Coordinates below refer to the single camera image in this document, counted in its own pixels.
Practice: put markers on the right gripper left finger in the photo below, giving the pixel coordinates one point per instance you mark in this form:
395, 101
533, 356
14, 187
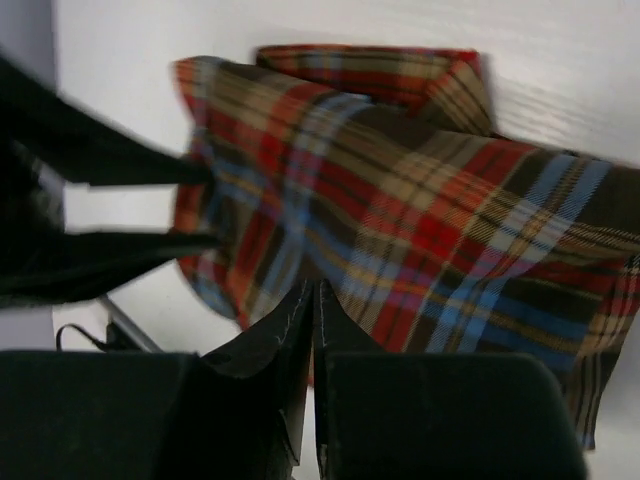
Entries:
236, 413

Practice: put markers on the red brown plaid shirt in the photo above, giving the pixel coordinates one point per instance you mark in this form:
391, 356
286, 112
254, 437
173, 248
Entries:
379, 170

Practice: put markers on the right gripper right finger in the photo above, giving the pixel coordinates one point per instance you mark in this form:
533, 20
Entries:
381, 415

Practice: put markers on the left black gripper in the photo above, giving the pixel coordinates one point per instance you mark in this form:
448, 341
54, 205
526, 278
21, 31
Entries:
44, 138

